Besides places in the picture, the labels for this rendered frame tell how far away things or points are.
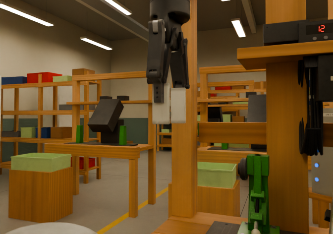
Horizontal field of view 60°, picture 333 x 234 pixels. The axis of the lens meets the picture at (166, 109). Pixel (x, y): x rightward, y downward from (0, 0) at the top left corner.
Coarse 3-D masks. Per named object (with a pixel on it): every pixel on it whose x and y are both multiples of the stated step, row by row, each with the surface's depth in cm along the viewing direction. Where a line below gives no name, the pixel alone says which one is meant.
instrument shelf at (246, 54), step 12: (240, 48) 101; (252, 48) 100; (264, 48) 98; (276, 48) 97; (288, 48) 95; (300, 48) 94; (312, 48) 93; (324, 48) 91; (240, 60) 104; (252, 60) 104; (264, 60) 104; (276, 60) 104; (288, 60) 104
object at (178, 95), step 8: (176, 88) 57; (184, 88) 56; (176, 96) 57; (184, 96) 56; (176, 104) 57; (184, 104) 56; (176, 112) 57; (184, 112) 56; (176, 120) 57; (184, 120) 56
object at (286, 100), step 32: (192, 0) 123; (288, 0) 107; (192, 32) 123; (192, 64) 122; (288, 64) 106; (192, 96) 122; (288, 96) 106; (192, 128) 121; (288, 128) 106; (192, 160) 121; (288, 160) 105; (192, 192) 120; (288, 192) 105; (288, 224) 105
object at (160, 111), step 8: (152, 88) 50; (168, 88) 49; (152, 96) 50; (168, 96) 49; (152, 104) 50; (160, 104) 49; (168, 104) 49; (160, 112) 49; (168, 112) 48; (160, 120) 49; (168, 120) 48
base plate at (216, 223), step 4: (212, 224) 107; (216, 224) 107; (220, 224) 107; (224, 224) 107; (228, 224) 107; (232, 224) 107; (236, 224) 107; (212, 228) 103; (216, 228) 103; (220, 228) 103; (224, 228) 103; (228, 228) 103; (232, 228) 103; (236, 228) 103; (208, 232) 100; (212, 232) 100; (216, 232) 100; (220, 232) 100; (224, 232) 100; (228, 232) 100; (232, 232) 100; (236, 232) 100; (280, 232) 100; (284, 232) 100; (288, 232) 100; (292, 232) 100
